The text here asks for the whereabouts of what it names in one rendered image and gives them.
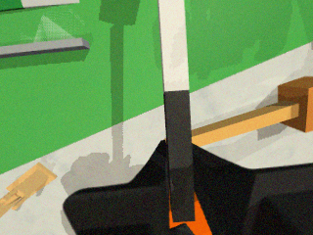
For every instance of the green putting mat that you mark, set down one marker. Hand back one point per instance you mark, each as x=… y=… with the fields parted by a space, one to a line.
x=50 y=101

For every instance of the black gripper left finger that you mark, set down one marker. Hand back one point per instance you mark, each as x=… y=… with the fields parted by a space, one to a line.
x=145 y=199

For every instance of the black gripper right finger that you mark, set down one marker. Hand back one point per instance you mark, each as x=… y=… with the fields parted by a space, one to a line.
x=229 y=194

